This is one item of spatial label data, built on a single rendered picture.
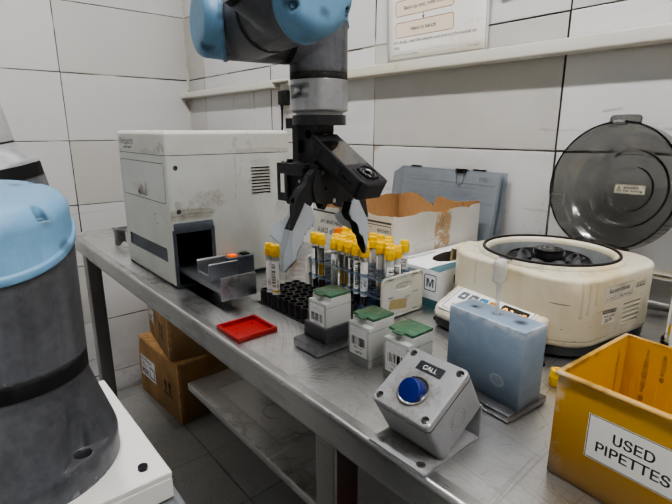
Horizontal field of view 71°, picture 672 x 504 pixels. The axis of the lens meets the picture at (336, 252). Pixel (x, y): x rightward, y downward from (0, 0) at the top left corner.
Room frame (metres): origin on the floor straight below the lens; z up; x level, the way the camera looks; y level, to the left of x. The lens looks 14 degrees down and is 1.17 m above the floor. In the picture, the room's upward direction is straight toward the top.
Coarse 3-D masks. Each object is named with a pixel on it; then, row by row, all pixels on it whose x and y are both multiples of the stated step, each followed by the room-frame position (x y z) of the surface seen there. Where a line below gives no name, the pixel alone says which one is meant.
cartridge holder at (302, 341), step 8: (304, 320) 0.64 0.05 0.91; (304, 328) 0.64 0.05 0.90; (312, 328) 0.62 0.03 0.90; (320, 328) 0.61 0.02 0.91; (328, 328) 0.61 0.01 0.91; (336, 328) 0.61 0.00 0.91; (344, 328) 0.62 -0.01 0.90; (296, 336) 0.63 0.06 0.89; (304, 336) 0.63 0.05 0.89; (312, 336) 0.62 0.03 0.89; (320, 336) 0.61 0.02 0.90; (328, 336) 0.60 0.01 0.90; (336, 336) 0.61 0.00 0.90; (344, 336) 0.62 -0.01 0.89; (296, 344) 0.62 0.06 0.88; (304, 344) 0.61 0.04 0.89; (312, 344) 0.60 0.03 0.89; (320, 344) 0.60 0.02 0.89; (328, 344) 0.60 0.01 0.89; (336, 344) 0.61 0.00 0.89; (344, 344) 0.62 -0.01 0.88; (312, 352) 0.59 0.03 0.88; (320, 352) 0.59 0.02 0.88; (328, 352) 0.60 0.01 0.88
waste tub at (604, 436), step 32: (608, 352) 0.42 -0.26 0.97; (640, 352) 0.43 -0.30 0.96; (576, 384) 0.36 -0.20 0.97; (608, 384) 0.43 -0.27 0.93; (640, 384) 0.43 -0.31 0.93; (576, 416) 0.35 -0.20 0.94; (608, 416) 0.33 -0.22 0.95; (640, 416) 0.32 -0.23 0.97; (576, 448) 0.35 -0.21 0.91; (608, 448) 0.33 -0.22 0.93; (640, 448) 0.31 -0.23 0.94; (576, 480) 0.35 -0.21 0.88; (608, 480) 0.33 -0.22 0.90; (640, 480) 0.31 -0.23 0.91
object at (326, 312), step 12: (312, 300) 0.63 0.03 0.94; (324, 300) 0.62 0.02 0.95; (336, 300) 0.62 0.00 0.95; (348, 300) 0.63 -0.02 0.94; (312, 312) 0.63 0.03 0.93; (324, 312) 0.61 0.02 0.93; (336, 312) 0.62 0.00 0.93; (348, 312) 0.63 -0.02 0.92; (324, 324) 0.61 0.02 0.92; (336, 324) 0.62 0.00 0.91
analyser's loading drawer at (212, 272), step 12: (180, 264) 0.91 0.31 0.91; (192, 264) 0.91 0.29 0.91; (204, 264) 0.84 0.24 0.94; (216, 264) 0.81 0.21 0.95; (228, 264) 0.82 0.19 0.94; (192, 276) 0.84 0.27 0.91; (204, 276) 0.81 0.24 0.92; (216, 276) 0.81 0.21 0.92; (228, 276) 0.82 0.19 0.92; (240, 276) 0.78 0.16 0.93; (252, 276) 0.79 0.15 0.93; (216, 288) 0.77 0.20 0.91; (228, 288) 0.76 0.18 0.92; (240, 288) 0.78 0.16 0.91; (252, 288) 0.79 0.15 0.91
